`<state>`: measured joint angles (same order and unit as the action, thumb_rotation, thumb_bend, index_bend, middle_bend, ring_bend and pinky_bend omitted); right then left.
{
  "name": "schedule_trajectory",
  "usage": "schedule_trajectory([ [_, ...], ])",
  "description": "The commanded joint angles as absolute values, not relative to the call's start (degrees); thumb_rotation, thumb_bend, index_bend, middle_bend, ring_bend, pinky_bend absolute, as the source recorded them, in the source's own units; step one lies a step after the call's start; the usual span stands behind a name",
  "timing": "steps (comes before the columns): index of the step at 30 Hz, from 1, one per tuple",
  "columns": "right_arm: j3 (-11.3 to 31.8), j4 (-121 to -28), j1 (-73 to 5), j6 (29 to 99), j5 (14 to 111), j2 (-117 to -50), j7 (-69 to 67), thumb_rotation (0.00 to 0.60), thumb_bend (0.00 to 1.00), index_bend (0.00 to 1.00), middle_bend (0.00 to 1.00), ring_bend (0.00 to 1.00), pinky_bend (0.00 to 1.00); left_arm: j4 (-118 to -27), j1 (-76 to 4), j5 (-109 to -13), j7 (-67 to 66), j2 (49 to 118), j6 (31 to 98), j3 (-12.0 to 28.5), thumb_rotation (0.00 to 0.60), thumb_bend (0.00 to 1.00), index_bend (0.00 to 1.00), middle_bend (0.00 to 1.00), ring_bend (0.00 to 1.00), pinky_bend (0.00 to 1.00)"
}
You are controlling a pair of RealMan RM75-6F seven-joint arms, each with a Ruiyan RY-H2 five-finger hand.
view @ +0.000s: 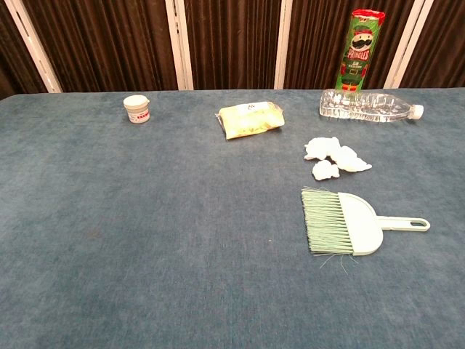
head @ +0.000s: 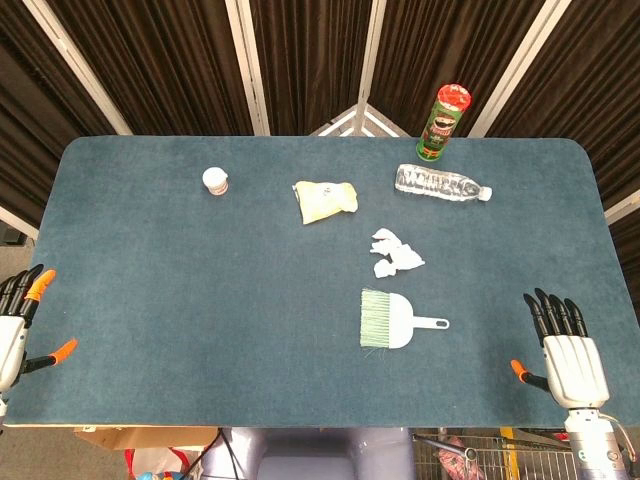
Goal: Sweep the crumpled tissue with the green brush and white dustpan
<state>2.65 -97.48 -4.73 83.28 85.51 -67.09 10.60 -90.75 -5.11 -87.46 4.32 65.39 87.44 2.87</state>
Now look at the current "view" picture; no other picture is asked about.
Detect blue felt table cover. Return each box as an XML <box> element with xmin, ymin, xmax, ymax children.
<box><xmin>0</xmin><ymin>88</ymin><xmax>465</xmax><ymax>349</ymax></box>

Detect clear plastic water bottle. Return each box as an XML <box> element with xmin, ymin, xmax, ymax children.
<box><xmin>318</xmin><ymin>88</ymin><xmax>425</xmax><ymax>123</ymax></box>

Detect small white paper ball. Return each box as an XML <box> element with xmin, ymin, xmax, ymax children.
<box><xmin>312</xmin><ymin>159</ymin><xmax>341</xmax><ymax>181</ymax></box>

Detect yellow snack bag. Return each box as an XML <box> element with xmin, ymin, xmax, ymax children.
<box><xmin>214</xmin><ymin>101</ymin><xmax>286</xmax><ymax>140</ymax></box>

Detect white screen frame post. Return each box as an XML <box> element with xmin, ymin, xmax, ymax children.
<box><xmin>383</xmin><ymin>0</ymin><xmax>435</xmax><ymax>89</ymax></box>
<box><xmin>164</xmin><ymin>0</ymin><xmax>195</xmax><ymax>91</ymax></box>
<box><xmin>273</xmin><ymin>0</ymin><xmax>294</xmax><ymax>90</ymax></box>
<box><xmin>4</xmin><ymin>0</ymin><xmax>63</xmax><ymax>94</ymax></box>

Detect dark brown curtain panel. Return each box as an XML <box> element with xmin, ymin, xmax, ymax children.
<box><xmin>398</xmin><ymin>0</ymin><xmax>465</xmax><ymax>89</ymax></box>
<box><xmin>183</xmin><ymin>0</ymin><xmax>283</xmax><ymax>91</ymax></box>
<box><xmin>283</xmin><ymin>0</ymin><xmax>416</xmax><ymax>90</ymax></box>
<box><xmin>21</xmin><ymin>0</ymin><xmax>179</xmax><ymax>93</ymax></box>
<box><xmin>0</xmin><ymin>0</ymin><xmax>49</xmax><ymax>102</ymax></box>

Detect small green hand broom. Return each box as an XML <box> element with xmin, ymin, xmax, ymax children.
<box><xmin>300</xmin><ymin>186</ymin><xmax>432</xmax><ymax>270</ymax></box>

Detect small white jar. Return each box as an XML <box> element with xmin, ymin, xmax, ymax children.
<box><xmin>123</xmin><ymin>94</ymin><xmax>151</xmax><ymax>124</ymax></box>

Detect green Pringles can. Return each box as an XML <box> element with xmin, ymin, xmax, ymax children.
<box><xmin>334</xmin><ymin>9</ymin><xmax>386</xmax><ymax>92</ymax></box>

